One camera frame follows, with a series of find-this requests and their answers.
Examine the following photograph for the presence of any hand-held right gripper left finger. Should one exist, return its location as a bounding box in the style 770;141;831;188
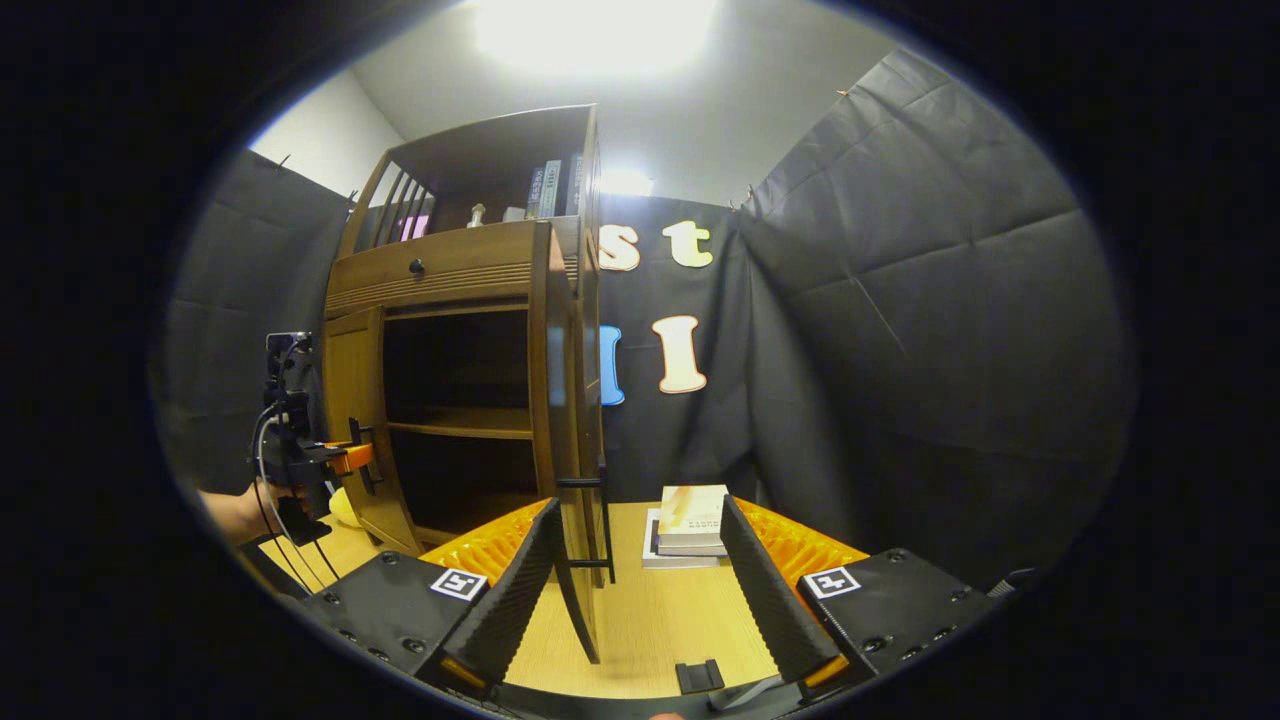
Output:
300;497;564;691

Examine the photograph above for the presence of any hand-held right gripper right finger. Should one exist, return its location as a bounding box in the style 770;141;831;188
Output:
720;495;1001;691

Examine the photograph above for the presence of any wooden shoe cabinet door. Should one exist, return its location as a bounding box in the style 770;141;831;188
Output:
322;305;421;556
528;220;616;666

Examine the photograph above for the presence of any wooden double-door shoe cabinet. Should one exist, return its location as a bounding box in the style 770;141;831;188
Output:
322;104;613;561

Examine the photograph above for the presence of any wooden cabinet inner shelf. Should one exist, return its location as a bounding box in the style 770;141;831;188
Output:
385;405;536;441

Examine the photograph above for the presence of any white flat book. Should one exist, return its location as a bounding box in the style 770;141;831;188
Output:
642;508;723;569

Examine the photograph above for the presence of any black backdrop cloth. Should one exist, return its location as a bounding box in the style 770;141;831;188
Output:
160;48;1136;591

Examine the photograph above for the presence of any large ceiling light panel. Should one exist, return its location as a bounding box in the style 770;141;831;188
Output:
470;0;721;76

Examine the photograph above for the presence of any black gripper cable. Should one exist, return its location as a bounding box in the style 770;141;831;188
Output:
250;400;341;583

